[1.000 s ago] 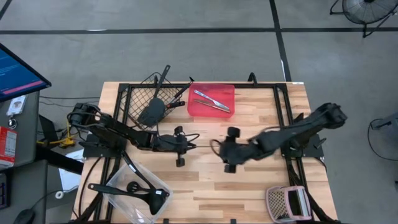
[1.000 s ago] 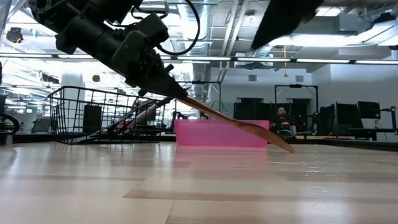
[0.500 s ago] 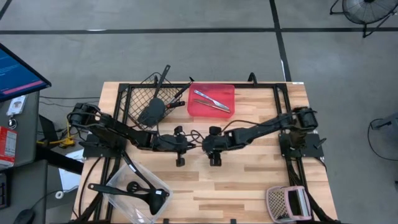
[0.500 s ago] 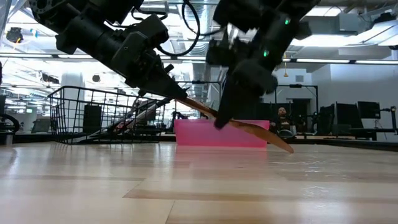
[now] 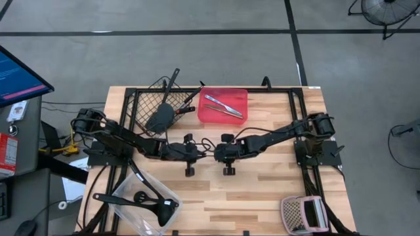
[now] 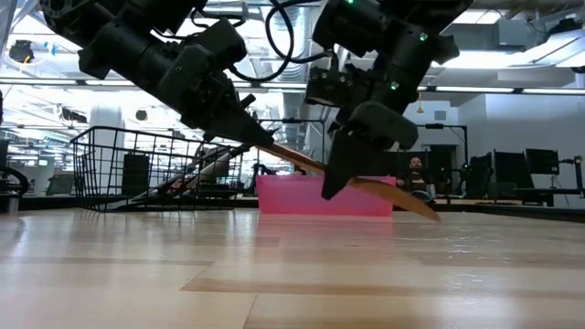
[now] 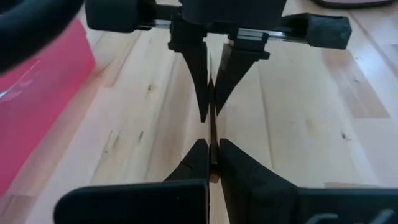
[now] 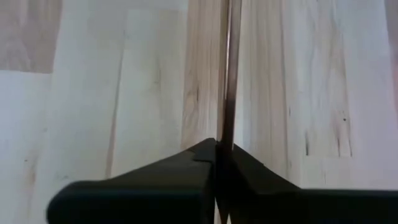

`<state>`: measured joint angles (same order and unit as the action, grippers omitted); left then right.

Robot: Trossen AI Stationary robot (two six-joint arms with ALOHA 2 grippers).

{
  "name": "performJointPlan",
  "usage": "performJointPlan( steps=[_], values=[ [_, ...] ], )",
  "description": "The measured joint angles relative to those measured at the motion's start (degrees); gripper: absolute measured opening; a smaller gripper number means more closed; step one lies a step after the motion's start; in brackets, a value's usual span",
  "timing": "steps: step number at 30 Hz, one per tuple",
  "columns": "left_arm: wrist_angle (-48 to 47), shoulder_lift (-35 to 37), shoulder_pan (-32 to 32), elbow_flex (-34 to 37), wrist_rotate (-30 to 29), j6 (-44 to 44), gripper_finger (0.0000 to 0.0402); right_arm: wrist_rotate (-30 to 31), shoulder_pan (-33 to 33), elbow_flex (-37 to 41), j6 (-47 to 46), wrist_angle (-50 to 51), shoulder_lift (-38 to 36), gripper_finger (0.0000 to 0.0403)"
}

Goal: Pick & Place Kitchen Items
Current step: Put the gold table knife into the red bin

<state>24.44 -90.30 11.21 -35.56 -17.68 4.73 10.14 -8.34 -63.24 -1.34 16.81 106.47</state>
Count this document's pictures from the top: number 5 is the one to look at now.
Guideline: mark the white tape roll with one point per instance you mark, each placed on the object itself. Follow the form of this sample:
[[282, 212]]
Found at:
[[59, 205]]

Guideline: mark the black computer mouse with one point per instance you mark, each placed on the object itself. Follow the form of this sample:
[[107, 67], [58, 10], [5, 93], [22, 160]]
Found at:
[[25, 227]]

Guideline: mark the silver table knife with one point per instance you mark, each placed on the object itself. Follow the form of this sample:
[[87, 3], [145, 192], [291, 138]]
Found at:
[[223, 105]]

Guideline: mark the white id badge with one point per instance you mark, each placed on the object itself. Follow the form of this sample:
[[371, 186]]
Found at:
[[18, 111]]

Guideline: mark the black metal table frame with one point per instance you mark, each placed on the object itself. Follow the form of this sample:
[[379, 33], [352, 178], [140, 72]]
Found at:
[[262, 89]]

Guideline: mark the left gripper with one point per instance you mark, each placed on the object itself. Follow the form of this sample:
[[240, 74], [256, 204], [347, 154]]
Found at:
[[178, 151]]

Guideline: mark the pink perforated plastic basket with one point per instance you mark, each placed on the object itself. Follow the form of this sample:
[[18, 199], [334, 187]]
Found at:
[[305, 216]]

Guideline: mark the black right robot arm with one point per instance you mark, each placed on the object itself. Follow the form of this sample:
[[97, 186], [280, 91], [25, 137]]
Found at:
[[279, 136]]

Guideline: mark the black floor fan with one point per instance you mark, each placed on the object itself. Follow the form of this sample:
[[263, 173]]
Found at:
[[387, 11]]

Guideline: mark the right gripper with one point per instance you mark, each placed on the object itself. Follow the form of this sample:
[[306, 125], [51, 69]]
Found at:
[[233, 150]]

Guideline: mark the computer monitor blue screen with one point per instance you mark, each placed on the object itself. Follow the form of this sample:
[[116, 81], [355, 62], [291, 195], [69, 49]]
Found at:
[[19, 75]]

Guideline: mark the white sheet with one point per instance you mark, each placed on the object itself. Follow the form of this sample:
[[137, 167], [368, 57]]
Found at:
[[73, 190]]

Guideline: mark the round black spatula red button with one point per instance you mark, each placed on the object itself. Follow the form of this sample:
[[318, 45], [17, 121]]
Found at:
[[160, 118]]

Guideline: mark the black keyboard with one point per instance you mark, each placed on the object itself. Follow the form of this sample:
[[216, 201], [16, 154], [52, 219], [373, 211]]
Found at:
[[3, 200]]

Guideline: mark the pink plastic bin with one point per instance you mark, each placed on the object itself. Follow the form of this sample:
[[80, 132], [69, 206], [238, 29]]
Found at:
[[236, 96]]

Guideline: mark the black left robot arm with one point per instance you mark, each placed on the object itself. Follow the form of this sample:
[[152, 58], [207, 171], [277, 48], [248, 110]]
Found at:
[[131, 139]]

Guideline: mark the clear plastic container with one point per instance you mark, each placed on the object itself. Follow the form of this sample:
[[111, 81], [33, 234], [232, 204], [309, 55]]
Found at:
[[138, 223]]

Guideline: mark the grey cabinet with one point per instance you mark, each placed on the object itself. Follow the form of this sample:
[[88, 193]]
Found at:
[[31, 147]]

